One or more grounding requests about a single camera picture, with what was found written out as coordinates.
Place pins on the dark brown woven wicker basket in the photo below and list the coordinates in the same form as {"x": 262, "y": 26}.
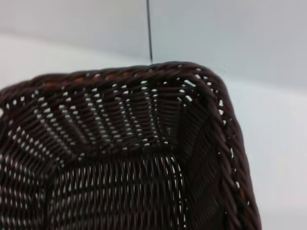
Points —
{"x": 134, "y": 172}

